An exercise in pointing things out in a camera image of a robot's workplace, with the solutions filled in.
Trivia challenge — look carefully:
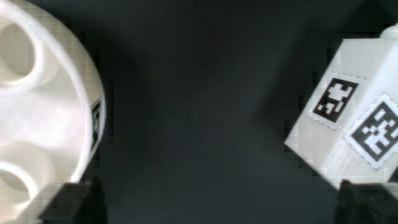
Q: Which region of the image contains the white stool leg with tags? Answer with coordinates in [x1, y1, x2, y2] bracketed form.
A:
[285, 24, 398, 185]

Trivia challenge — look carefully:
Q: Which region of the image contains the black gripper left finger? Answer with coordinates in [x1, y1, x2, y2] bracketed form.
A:
[39, 178, 109, 224]

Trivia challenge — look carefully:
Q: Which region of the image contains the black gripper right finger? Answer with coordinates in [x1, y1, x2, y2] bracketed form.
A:
[334, 180, 398, 224]

